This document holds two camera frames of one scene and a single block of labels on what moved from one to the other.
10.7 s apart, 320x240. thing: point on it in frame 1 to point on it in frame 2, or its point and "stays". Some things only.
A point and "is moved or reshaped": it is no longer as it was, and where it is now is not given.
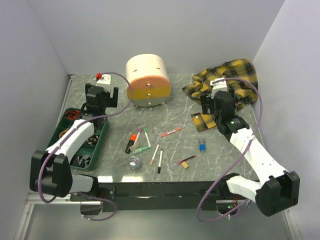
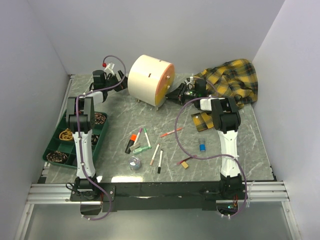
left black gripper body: x=108 y=102 to x=110 y=84
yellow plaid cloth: x=241 y=77 stays
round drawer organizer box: x=148 y=84 is moved or reshaped
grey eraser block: x=135 y=146 stays
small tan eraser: x=184 y=165 stays
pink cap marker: x=154 y=154 stays
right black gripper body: x=206 y=99 to x=188 y=95
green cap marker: x=145 y=131 stays
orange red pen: x=177 y=129 stays
